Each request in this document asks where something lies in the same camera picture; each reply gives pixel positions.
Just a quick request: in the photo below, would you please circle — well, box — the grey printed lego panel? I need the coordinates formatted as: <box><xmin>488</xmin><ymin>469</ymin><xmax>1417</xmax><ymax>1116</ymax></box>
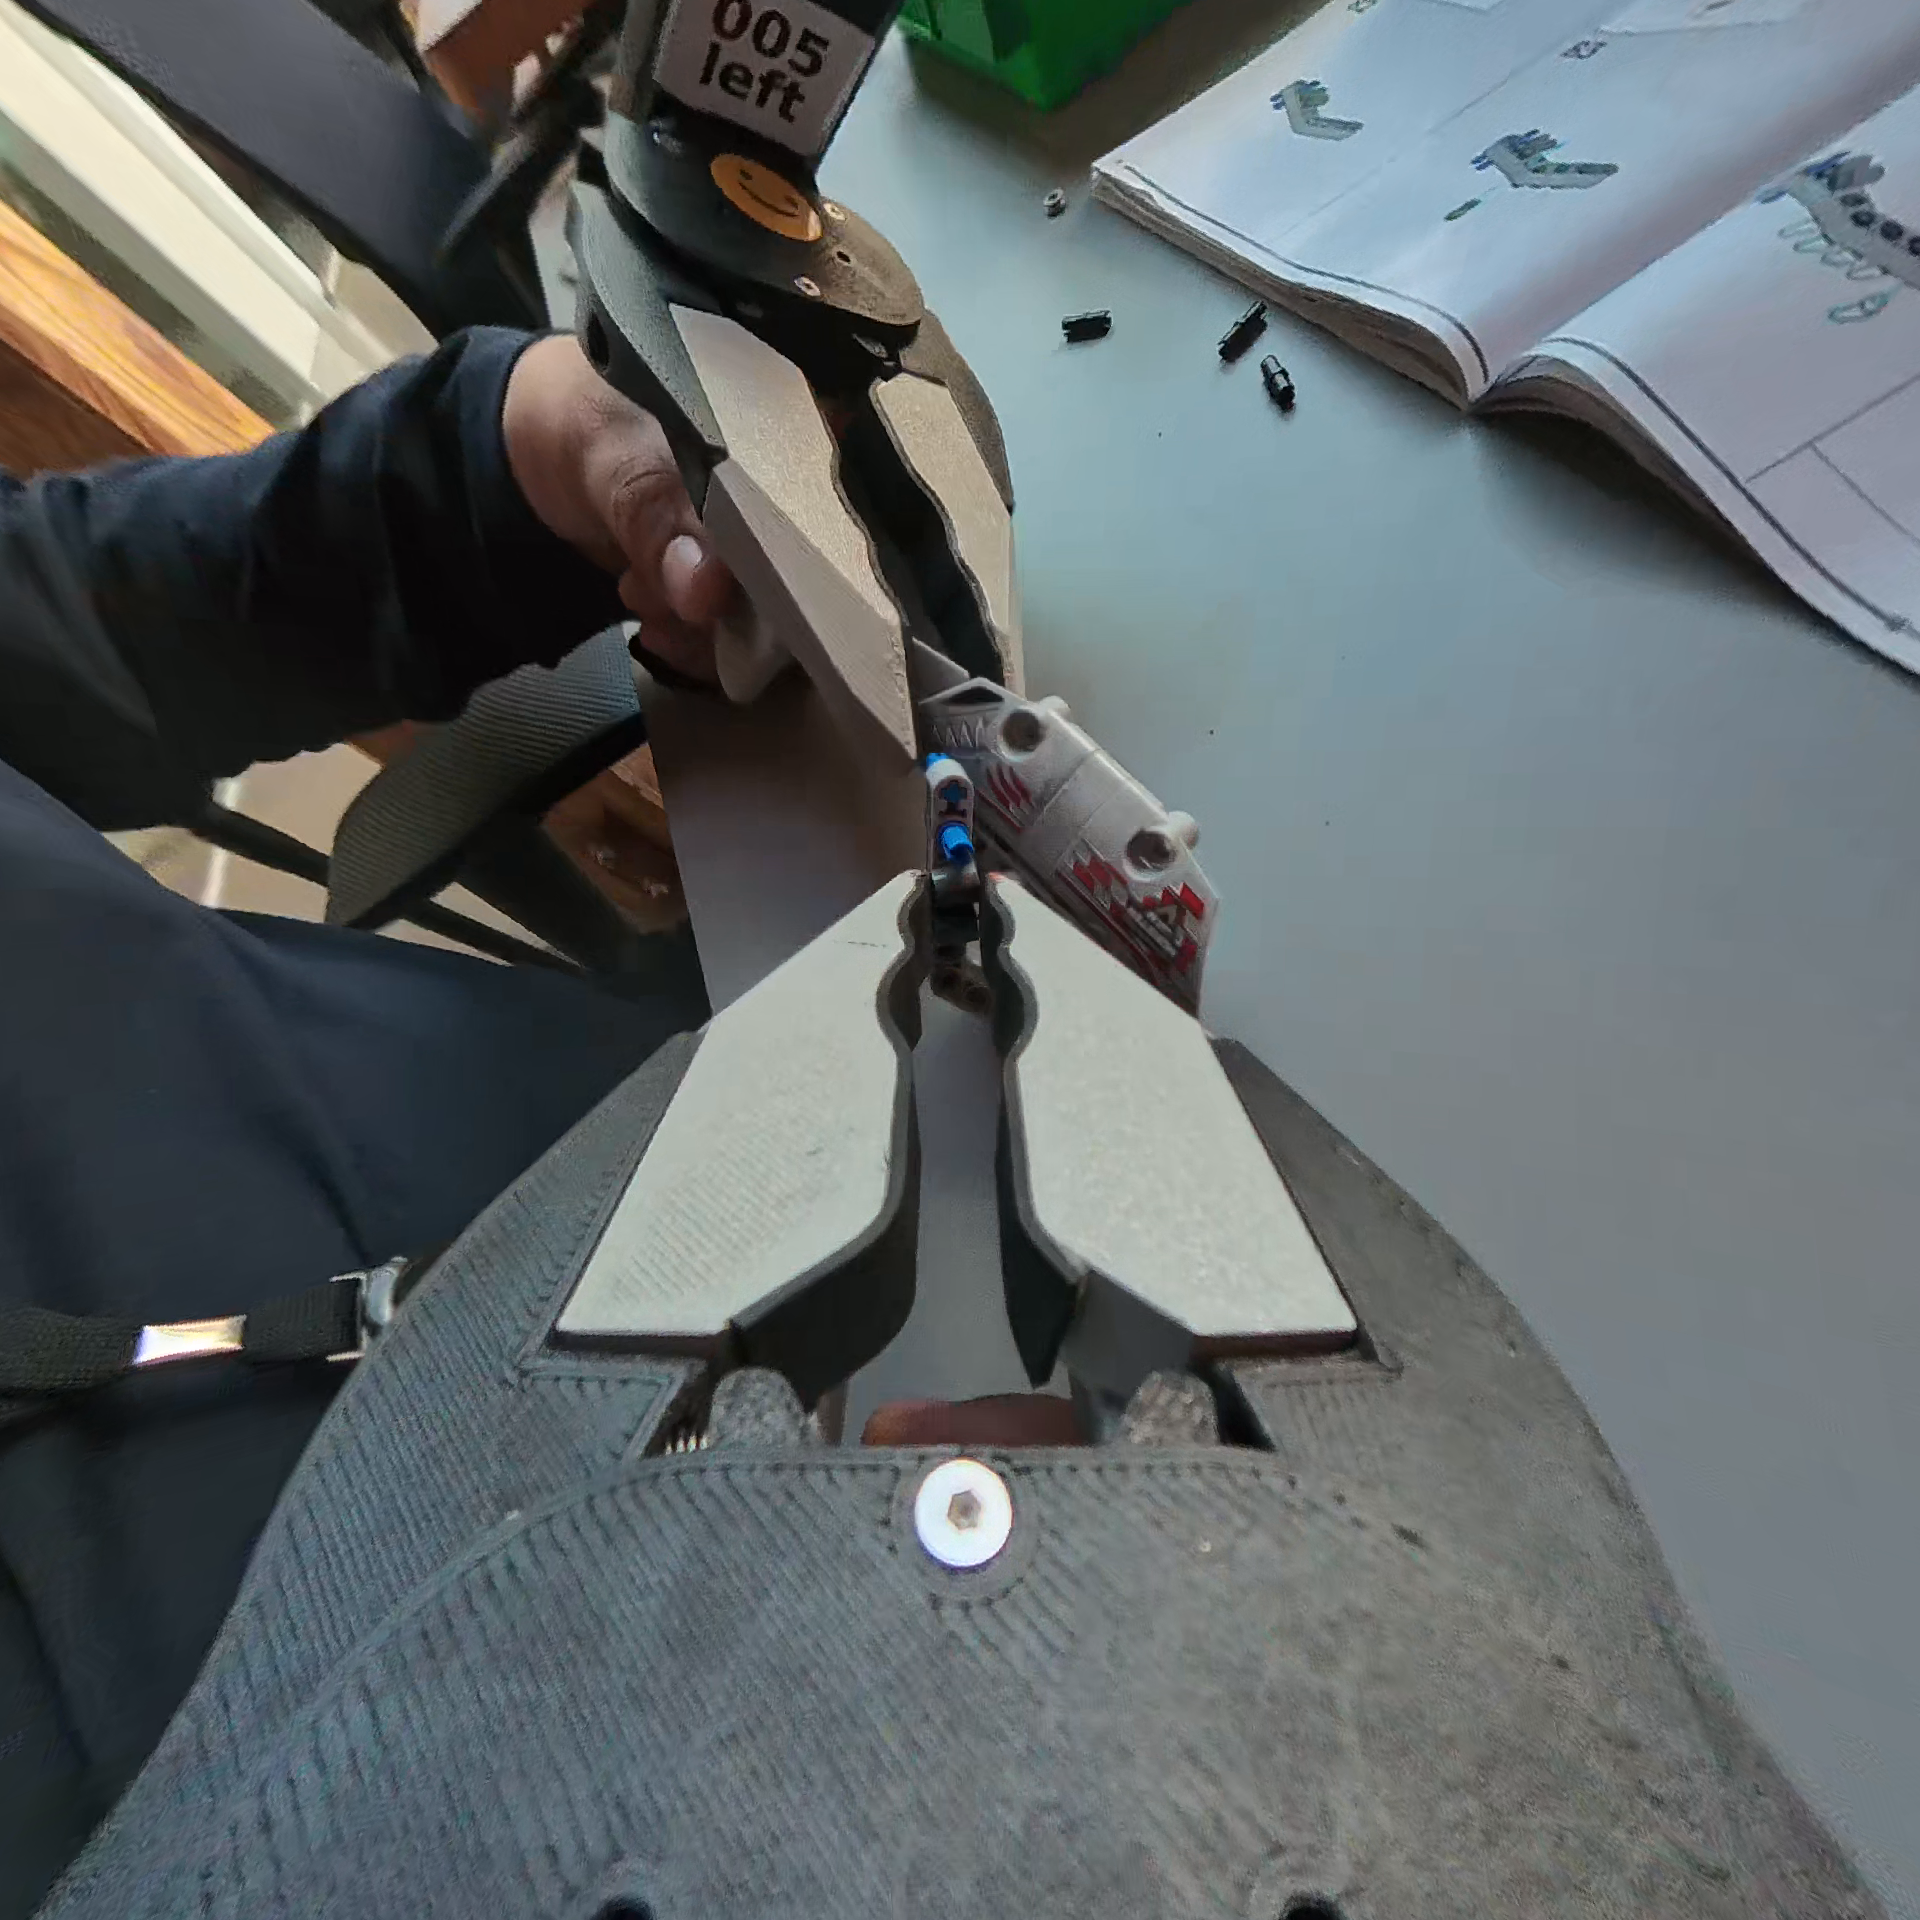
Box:
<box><xmin>919</xmin><ymin>679</ymin><xmax>1213</xmax><ymax>1015</ymax></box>

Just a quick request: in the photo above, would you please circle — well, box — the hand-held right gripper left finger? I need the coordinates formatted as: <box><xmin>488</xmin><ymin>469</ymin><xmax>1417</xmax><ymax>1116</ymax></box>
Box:
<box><xmin>555</xmin><ymin>871</ymin><xmax>923</xmax><ymax>1413</ymax></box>

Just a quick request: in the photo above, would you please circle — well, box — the green plastic box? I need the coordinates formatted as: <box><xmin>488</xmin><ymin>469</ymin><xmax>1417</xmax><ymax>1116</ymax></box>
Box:
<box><xmin>897</xmin><ymin>0</ymin><xmax>1338</xmax><ymax>110</ymax></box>

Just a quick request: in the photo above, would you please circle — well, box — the wooden bench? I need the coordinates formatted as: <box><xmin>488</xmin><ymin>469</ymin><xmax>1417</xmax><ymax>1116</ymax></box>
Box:
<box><xmin>0</xmin><ymin>194</ymin><xmax>279</xmax><ymax>471</ymax></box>

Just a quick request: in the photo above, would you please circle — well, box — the person's dark clothing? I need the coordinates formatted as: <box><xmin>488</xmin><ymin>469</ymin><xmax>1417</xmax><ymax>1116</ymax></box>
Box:
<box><xmin>0</xmin><ymin>756</ymin><xmax>714</xmax><ymax>1863</ymax></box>

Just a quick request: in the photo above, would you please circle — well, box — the lego instruction booklet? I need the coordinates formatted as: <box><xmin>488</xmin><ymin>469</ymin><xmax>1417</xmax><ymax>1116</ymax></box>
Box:
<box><xmin>1092</xmin><ymin>0</ymin><xmax>1920</xmax><ymax>677</ymax></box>

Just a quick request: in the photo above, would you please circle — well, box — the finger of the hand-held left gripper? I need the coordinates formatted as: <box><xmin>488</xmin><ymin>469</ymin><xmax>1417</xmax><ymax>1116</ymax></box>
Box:
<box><xmin>863</xmin><ymin>374</ymin><xmax>1024</xmax><ymax>693</ymax></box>
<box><xmin>668</xmin><ymin>303</ymin><xmax>923</xmax><ymax>764</ymax></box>

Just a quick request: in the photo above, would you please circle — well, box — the person's left hand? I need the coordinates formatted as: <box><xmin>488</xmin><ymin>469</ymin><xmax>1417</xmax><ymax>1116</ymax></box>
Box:
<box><xmin>503</xmin><ymin>335</ymin><xmax>746</xmax><ymax>677</ymax></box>

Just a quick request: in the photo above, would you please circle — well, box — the person's left forearm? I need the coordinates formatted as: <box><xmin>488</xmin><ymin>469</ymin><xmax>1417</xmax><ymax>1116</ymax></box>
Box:
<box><xmin>0</xmin><ymin>326</ymin><xmax>602</xmax><ymax>788</ymax></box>

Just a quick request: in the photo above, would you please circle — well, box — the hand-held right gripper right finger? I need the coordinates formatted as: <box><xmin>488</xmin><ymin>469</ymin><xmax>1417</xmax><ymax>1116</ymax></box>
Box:
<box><xmin>979</xmin><ymin>872</ymin><xmax>1364</xmax><ymax>1432</ymax></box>

